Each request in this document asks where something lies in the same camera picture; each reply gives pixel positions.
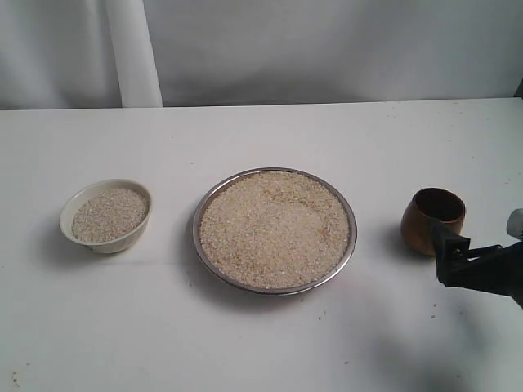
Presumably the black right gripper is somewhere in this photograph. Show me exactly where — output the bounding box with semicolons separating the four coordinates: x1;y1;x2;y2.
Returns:
429;218;522;306

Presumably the brown wooden cup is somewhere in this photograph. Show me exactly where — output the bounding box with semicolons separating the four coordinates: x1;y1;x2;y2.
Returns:
400;188;466;256

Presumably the rice heap on plate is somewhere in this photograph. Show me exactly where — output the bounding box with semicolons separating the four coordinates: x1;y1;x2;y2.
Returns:
199;171;351;289

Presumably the white backdrop curtain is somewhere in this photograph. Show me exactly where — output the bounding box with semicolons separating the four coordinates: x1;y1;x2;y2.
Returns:
1;1;522;109

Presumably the white ceramic bowl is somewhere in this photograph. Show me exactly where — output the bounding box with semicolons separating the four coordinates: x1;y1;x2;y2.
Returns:
59;179;152;254

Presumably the rice in white bowl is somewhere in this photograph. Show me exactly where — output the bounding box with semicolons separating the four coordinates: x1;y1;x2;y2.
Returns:
72;188;149;243

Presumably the round steel plate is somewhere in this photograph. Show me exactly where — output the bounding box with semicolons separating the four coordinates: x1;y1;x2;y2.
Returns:
192;166;359;296

